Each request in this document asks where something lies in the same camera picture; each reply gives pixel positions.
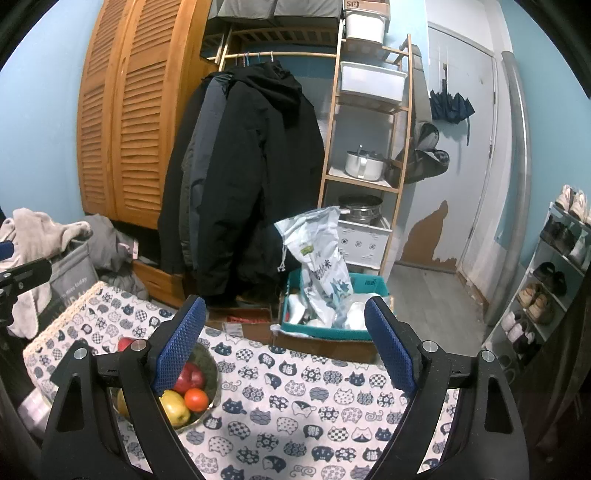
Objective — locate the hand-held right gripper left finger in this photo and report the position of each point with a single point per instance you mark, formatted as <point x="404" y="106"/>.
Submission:
<point x="178" y="344"/>

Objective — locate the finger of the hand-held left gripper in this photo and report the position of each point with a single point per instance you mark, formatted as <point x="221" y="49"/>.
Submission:
<point x="3" y="250"/>
<point x="23" y="276"/>

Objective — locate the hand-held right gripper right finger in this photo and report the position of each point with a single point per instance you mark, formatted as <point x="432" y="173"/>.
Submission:
<point x="390" y="346"/>

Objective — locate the red apple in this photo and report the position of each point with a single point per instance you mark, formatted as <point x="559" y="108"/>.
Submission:
<point x="125" y="344"/>
<point x="190" y="376"/>

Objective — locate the green glass bowl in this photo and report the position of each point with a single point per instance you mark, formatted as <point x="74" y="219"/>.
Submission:
<point x="208" y="369"/>

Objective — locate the orange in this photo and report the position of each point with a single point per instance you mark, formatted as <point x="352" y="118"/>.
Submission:
<point x="196" y="399"/>

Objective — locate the clear plastic bag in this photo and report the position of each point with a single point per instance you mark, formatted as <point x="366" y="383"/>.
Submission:
<point x="353" y="314"/>

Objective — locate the grey tote bag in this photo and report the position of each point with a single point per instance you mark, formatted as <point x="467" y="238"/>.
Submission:
<point x="74" y="277"/>

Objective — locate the wooden drawer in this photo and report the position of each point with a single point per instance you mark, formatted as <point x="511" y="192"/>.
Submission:
<point x="159" y="281"/>

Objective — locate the brown cardboard box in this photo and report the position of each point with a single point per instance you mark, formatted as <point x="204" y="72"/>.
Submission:
<point x="323" y="348"/>

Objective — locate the flat cardboard box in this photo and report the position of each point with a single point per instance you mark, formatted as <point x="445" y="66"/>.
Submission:
<point x="244" y="325"/>

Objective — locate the grey sweatshirt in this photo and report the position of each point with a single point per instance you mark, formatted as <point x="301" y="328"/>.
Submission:
<point x="106" y="249"/>

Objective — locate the teal plastic crate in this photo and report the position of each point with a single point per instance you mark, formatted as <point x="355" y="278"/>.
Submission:
<point x="295" y="330"/>

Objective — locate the white patterned basket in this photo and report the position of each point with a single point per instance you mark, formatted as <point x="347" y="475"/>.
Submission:
<point x="364" y="244"/>

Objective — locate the cat print tablecloth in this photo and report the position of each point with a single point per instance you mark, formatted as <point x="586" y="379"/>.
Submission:
<point x="295" y="397"/>

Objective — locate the white rice bag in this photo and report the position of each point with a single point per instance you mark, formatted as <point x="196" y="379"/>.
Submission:
<point x="318" y="263"/>

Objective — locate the steel pot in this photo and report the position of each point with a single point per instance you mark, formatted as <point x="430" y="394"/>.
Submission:
<point x="361" y="208"/>

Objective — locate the shoe rack with shoes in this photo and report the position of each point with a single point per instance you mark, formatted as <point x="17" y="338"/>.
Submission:
<point x="540" y="300"/>

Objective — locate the white shoe rack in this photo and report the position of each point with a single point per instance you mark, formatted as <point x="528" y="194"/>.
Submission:
<point x="540" y="286"/>

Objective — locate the dark brown coat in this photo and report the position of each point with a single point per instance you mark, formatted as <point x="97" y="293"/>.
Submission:
<point x="568" y="378"/>

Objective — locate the black hooded coat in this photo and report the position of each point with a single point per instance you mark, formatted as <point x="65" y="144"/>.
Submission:
<point x="263" y="184"/>

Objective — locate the white pot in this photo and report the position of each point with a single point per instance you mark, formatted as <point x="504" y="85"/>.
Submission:
<point x="364" y="165"/>

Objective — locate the olive hanging bag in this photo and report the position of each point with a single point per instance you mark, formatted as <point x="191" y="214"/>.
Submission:
<point x="422" y="161"/>

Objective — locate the wooden louvered wardrobe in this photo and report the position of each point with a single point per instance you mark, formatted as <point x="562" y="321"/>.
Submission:
<point x="134" y="115"/>

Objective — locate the grey jacket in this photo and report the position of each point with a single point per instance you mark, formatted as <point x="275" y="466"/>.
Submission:
<point x="205" y="152"/>

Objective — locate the grey door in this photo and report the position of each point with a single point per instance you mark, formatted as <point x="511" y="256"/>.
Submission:
<point x="461" y="161"/>

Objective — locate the wooden shelf rack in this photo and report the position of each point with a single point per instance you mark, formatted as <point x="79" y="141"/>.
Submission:
<point x="332" y="138"/>

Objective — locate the metal pipe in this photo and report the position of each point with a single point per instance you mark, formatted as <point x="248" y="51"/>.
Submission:
<point x="517" y="161"/>

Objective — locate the dark blue umbrella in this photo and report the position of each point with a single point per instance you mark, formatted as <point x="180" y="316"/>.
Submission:
<point x="451" y="107"/>

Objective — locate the small white storage bin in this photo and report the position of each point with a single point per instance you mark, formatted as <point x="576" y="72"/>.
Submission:
<point x="364" y="26"/>

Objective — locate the grey fabric storage box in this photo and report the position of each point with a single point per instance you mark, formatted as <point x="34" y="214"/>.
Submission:
<point x="277" y="8"/>

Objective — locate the wooden clothes rail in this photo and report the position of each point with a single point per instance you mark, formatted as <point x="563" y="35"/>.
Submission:
<point x="277" y="54"/>

